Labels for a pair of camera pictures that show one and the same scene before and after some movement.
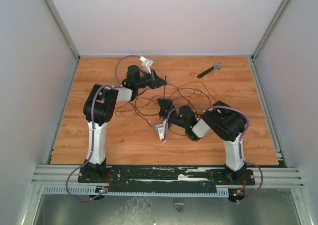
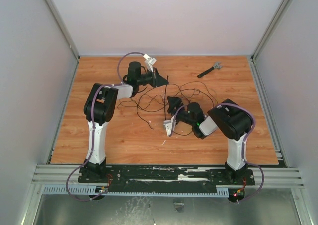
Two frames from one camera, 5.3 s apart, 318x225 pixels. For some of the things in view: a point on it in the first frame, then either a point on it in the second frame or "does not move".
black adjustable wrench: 216,65 does not move
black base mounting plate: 165,176 does not move
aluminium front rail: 286,177 does not move
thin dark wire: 163,93 → 166,87
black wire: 169,128 → 145,97
